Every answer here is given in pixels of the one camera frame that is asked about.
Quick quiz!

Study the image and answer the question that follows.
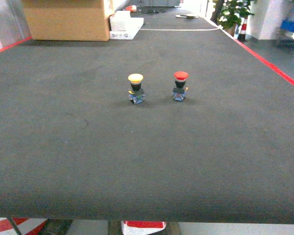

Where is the yellow mushroom push button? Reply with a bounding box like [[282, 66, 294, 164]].
[[128, 73, 145, 104]]

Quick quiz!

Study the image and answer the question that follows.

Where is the red mushroom push button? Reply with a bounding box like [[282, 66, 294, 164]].
[[172, 71, 189, 101]]

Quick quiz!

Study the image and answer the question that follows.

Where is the white flat box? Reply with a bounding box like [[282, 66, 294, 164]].
[[109, 18, 144, 40]]

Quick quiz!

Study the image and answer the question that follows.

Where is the white small box on top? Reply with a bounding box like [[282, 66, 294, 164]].
[[110, 11, 131, 31]]

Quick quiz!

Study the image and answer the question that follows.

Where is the large cardboard box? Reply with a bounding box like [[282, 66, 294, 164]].
[[21, 0, 114, 41]]

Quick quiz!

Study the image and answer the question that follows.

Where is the red white traffic cone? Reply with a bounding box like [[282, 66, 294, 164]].
[[237, 18, 247, 42]]

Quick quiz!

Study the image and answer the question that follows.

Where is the green potted plant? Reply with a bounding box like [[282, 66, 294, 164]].
[[211, 0, 254, 29]]

